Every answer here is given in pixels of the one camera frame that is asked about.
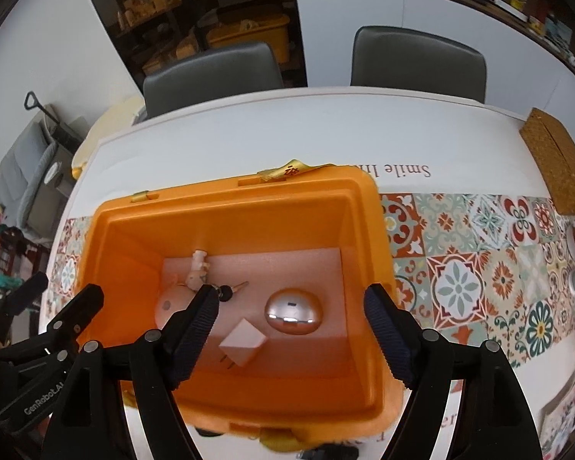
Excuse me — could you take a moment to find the black-headed key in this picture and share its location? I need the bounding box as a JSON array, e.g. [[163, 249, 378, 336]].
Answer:
[[214, 281, 249, 302]]

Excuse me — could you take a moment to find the dark wooden shelf unit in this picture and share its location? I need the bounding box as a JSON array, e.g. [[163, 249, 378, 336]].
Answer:
[[91, 0, 307, 87]]

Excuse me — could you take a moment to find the white pyramid plug adapter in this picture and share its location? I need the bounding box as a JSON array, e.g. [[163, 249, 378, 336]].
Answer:
[[219, 319, 268, 368]]

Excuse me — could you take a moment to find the yellow carry strap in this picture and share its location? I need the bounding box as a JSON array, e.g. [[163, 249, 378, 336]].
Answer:
[[129, 157, 340, 203]]

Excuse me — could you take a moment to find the patterned tile table runner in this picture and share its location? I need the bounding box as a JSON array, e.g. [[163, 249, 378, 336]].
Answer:
[[43, 193, 575, 366]]

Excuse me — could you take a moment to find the grey dining chair left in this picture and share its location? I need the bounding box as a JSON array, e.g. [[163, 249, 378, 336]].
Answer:
[[143, 42, 283, 118]]

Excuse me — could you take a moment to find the woven wicker tissue box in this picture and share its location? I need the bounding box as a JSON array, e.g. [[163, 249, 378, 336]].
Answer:
[[519, 108, 575, 215]]

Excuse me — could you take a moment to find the silver egg-shaped device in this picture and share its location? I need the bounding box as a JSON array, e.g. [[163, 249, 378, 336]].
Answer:
[[264, 289, 324, 335]]

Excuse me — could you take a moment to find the floral paper booklet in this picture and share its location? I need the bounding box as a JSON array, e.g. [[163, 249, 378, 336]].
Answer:
[[539, 372, 575, 459]]

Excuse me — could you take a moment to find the grey dining chair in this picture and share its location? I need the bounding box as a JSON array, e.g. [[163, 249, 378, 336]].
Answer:
[[143, 42, 283, 118], [351, 26, 487, 103]]

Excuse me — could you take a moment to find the small white figurine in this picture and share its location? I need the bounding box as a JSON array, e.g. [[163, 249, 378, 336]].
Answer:
[[186, 250, 210, 293]]

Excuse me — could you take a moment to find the orange foam storage box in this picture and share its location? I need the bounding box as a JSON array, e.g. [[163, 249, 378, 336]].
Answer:
[[76, 166, 403, 442]]

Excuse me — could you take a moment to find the grey sofa armchair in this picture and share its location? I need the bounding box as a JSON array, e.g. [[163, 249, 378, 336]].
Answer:
[[0, 120, 74, 242]]

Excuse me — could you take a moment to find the grey dining chair right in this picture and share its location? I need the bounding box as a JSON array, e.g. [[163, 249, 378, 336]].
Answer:
[[351, 26, 487, 103]]

